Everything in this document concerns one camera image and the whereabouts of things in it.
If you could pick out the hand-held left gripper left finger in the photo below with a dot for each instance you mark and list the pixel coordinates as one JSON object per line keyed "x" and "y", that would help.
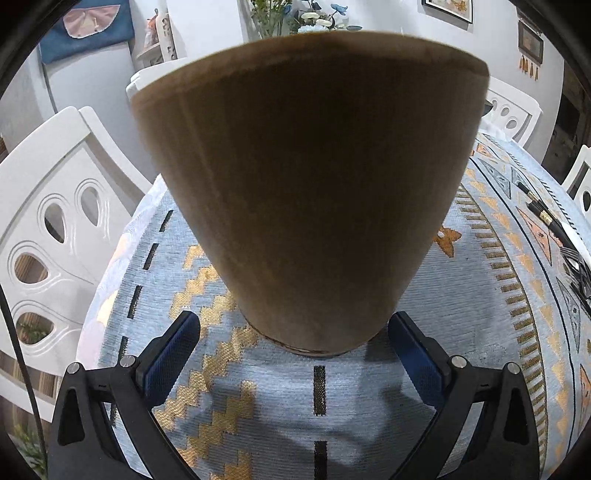
{"x": 171, "y": 355}

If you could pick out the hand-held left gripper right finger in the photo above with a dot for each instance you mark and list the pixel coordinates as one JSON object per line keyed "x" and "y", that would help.
{"x": 415, "y": 360}

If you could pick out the black chopstick with gold band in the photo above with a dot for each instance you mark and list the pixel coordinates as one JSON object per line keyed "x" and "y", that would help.
{"x": 554, "y": 227}
{"x": 531, "y": 199}

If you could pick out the wooden utensil holder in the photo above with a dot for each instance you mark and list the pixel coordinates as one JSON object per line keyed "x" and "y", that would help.
{"x": 309, "y": 184}

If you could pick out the light blue patterned tablecloth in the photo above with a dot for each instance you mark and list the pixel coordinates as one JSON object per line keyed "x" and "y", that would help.
{"x": 286, "y": 406}

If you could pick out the plant with red flowers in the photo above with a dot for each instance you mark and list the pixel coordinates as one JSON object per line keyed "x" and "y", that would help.
{"x": 34, "y": 333}

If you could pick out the green leafy plant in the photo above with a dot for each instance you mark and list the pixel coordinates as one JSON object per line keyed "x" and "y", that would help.
{"x": 30, "y": 450}

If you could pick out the white carved dining chair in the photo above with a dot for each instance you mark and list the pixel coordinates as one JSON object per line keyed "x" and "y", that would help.
{"x": 582, "y": 170}
{"x": 138, "y": 83}
{"x": 55, "y": 152}
{"x": 526, "y": 108}

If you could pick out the dark green bowl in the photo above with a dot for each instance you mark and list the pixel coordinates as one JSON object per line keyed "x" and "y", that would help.
{"x": 487, "y": 110}

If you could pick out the dark wooden cabinet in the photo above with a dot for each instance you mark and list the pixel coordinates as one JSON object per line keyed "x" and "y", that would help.
{"x": 570, "y": 129}

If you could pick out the white refrigerator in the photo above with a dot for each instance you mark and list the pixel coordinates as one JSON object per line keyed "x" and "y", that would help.
{"x": 92, "y": 87}

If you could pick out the white carved corner shelf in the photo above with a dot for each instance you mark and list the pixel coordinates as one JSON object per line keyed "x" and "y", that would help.
{"x": 159, "y": 41}

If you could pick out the blue refrigerator cover cloth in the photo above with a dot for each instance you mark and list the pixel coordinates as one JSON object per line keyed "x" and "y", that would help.
{"x": 92, "y": 44}

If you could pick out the white vase with blue flowers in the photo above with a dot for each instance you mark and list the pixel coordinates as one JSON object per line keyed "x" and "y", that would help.
{"x": 318, "y": 18}

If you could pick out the small framed tasselled wall hanging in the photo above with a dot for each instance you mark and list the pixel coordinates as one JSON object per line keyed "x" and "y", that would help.
{"x": 530, "y": 41}

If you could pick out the large framed wall picture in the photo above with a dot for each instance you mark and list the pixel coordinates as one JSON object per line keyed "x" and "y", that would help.
{"x": 450, "y": 9}

